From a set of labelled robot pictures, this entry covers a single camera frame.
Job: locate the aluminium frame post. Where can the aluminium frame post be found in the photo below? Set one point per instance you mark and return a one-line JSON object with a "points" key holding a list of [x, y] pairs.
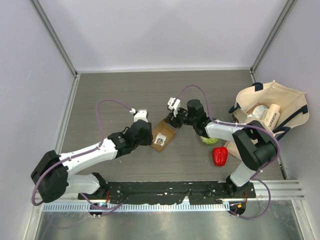
{"points": [[284, 13], [53, 35]]}

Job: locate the beige lotion bottle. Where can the beige lotion bottle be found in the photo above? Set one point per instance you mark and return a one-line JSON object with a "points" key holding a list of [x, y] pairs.
{"points": [[271, 116]]}

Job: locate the green cabbage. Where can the green cabbage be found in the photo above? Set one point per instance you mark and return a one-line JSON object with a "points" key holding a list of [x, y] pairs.
{"points": [[209, 141]]}

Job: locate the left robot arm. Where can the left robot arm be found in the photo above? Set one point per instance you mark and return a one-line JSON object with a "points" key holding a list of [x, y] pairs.
{"points": [[57, 174]]}

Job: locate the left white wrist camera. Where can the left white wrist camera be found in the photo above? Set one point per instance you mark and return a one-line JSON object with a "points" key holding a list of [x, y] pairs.
{"points": [[139, 115]]}

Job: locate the small white wrapper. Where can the small white wrapper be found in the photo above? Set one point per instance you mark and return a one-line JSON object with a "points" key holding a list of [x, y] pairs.
{"points": [[160, 139]]}

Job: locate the left aluminium frame post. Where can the left aluminium frame post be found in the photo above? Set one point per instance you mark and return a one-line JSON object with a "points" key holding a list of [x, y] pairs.
{"points": [[53, 35]]}

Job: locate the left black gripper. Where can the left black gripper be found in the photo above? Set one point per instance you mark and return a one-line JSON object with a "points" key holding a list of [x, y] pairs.
{"points": [[148, 140]]}

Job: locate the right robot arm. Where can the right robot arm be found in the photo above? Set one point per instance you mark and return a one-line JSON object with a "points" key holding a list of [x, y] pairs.
{"points": [[256, 146]]}

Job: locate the white slotted cable duct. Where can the white slotted cable duct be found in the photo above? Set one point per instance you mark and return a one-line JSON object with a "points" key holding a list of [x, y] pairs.
{"points": [[183, 207]]}

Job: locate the right aluminium frame post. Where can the right aluminium frame post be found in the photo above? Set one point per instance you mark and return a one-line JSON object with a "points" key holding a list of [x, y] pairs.
{"points": [[284, 13]]}

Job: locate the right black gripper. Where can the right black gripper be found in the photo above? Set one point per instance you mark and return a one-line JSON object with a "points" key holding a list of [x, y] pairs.
{"points": [[173, 120]]}

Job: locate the beige canvas tote bag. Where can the beige canvas tote bag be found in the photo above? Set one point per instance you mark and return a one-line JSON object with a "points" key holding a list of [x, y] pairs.
{"points": [[293, 106]]}

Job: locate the red bell pepper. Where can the red bell pepper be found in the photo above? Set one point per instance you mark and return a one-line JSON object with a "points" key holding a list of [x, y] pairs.
{"points": [[220, 156]]}

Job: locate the brown cardboard paper box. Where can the brown cardboard paper box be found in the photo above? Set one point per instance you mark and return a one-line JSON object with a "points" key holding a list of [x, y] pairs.
{"points": [[166, 130]]}

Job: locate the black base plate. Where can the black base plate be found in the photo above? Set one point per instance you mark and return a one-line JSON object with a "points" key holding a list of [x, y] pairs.
{"points": [[171, 192]]}

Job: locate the white round package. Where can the white round package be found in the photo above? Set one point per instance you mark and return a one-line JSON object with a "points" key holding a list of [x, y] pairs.
{"points": [[258, 111]]}

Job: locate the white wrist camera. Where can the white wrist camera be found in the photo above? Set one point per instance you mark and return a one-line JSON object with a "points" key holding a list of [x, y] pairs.
{"points": [[173, 105], [139, 115]]}

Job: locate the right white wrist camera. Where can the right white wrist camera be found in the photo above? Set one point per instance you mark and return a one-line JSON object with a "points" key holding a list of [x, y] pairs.
{"points": [[173, 105]]}

